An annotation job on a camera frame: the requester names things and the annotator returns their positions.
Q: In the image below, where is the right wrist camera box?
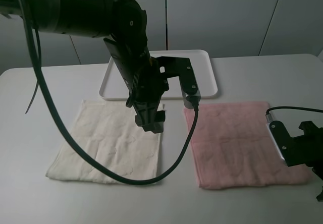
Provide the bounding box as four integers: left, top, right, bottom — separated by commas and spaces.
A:
265, 108, 292, 166

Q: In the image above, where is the black left camera cable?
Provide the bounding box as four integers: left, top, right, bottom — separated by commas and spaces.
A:
10, 0, 201, 185

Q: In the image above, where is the white rectangular plastic tray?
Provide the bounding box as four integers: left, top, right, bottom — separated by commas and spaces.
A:
99, 49, 218, 100

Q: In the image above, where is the pink towel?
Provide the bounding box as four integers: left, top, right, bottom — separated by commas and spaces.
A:
190, 101, 312, 190

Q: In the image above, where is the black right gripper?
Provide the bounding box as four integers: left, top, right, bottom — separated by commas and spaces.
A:
290, 120, 323, 202

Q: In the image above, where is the thin black cable tie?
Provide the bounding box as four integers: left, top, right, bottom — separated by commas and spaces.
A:
24, 19, 42, 114

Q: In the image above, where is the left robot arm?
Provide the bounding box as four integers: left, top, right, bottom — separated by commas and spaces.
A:
1, 0, 167, 133

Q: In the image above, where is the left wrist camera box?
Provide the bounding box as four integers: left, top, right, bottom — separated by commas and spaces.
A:
156, 56, 201, 111

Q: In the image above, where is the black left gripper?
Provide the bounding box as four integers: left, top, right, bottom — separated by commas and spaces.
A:
104, 38, 166, 133

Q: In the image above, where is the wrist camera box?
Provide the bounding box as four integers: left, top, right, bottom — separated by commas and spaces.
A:
156, 56, 201, 111
265, 108, 292, 166

